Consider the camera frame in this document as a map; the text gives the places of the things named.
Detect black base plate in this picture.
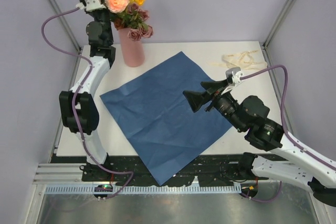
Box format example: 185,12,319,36
51,153,270,186

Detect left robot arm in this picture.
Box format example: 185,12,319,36
59,9,116,181

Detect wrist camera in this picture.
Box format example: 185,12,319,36
221,67,243,95
76,0,105,12

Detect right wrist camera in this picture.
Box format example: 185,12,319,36
221,67,243,95

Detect left aluminium frame post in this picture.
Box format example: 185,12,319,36
47,0,81,52

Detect cream ribbon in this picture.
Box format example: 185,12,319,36
208,50,268,71

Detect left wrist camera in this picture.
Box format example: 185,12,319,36
76,0,105,12

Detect pink tapered vase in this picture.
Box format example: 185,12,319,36
118,28,145,67

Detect aluminium frame post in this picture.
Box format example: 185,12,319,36
263,0,296,50
47,0,81,52

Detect mauve flower stem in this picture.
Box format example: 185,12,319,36
126,3,154,41

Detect right aluminium frame post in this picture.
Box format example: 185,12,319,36
263,0,296,50

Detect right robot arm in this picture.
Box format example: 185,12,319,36
183,80,335,207

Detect white slotted cable duct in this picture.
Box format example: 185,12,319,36
45,183,242,195

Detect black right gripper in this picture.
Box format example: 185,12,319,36
183,78,247,132

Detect artificial flower bunch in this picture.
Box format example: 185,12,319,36
113,18,127,30

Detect blue wrapping paper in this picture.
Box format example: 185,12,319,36
101,52,231,185

